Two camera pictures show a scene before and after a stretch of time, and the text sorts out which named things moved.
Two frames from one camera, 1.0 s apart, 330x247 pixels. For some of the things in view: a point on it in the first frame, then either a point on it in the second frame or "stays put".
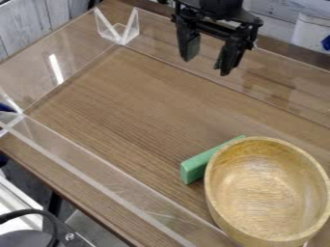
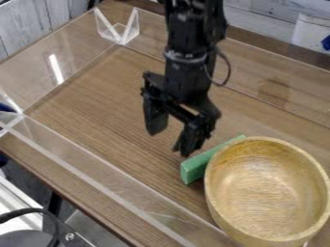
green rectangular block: (193, 168) stays put
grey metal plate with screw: (82, 231) stays put
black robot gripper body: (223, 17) to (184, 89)
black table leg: (56, 204) stays put
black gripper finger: (232, 54) to (200, 128)
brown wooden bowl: (267, 191) stays put
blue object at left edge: (6, 107) stays put
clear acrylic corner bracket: (118, 32) stays put
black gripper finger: (188, 37) to (157, 110)
